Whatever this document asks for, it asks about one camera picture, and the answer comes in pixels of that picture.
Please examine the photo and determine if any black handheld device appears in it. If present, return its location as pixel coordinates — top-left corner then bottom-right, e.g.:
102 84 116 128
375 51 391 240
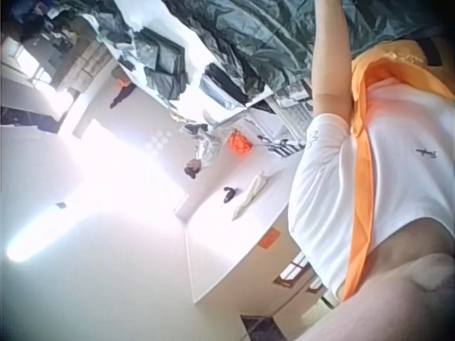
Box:
221 185 241 205

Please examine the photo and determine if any orange mesh bag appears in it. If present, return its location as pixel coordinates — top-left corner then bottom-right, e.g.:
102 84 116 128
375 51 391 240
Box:
227 129 254 156

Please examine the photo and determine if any white box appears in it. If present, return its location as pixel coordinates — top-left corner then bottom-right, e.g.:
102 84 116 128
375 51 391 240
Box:
173 197 197 223

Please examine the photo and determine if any black white striped cloth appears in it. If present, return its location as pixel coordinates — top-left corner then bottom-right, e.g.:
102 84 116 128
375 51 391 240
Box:
255 136 307 158

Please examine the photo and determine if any orange label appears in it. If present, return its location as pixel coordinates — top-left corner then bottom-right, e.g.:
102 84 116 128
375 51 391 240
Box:
260 229 281 250

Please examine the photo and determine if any white work table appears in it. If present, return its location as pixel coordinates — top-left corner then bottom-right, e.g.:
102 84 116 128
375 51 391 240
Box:
173 156 314 316

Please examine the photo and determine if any heap of grey plastic bags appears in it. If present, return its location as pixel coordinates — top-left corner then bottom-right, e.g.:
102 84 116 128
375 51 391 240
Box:
166 0 455 96

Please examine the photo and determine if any cluttered storage shelf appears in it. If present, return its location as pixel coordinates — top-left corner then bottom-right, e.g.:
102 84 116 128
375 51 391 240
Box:
0 0 120 90

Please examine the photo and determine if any metal wire rack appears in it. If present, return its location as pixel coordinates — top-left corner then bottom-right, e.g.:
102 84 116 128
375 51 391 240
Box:
272 80 318 126

